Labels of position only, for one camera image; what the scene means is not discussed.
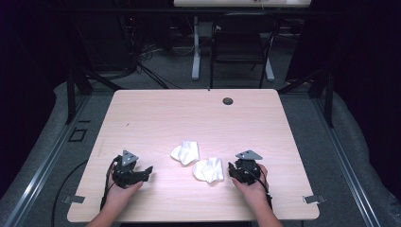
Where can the black metal stand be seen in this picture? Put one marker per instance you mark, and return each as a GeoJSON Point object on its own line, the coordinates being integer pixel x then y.
{"type": "Point", "coordinates": [324, 91]}
{"type": "Point", "coordinates": [80, 82]}

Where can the person's left hand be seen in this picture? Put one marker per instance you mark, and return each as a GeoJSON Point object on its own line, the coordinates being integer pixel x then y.
{"type": "Point", "coordinates": [121, 194]}

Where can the grey metal table bracket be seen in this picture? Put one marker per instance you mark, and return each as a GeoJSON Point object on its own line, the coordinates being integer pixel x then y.
{"type": "Point", "coordinates": [313, 199]}
{"type": "Point", "coordinates": [75, 199]}

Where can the white paper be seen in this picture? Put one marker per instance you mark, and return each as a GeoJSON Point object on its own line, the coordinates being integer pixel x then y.
{"type": "Point", "coordinates": [208, 170]}
{"type": "Point", "coordinates": [186, 152]}

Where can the black computer tower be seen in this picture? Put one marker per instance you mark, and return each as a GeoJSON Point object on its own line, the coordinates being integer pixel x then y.
{"type": "Point", "coordinates": [128, 41]}

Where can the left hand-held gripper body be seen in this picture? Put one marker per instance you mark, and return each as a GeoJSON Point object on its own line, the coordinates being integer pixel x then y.
{"type": "Point", "coordinates": [125, 175]}

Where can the aluminium floor rail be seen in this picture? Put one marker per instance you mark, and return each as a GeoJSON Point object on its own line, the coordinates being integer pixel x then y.
{"type": "Point", "coordinates": [343, 164]}
{"type": "Point", "coordinates": [44, 167]}

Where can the white desk with legs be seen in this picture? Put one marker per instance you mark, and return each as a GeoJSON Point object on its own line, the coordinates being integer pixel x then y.
{"type": "Point", "coordinates": [196, 47]}

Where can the black folding chair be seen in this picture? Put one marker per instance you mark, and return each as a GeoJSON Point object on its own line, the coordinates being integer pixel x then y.
{"type": "Point", "coordinates": [242, 41]}

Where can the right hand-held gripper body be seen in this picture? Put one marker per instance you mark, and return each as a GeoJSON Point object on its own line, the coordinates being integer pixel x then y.
{"type": "Point", "coordinates": [249, 168]}

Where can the person's right hand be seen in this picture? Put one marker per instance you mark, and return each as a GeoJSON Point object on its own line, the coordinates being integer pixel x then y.
{"type": "Point", "coordinates": [252, 192]}

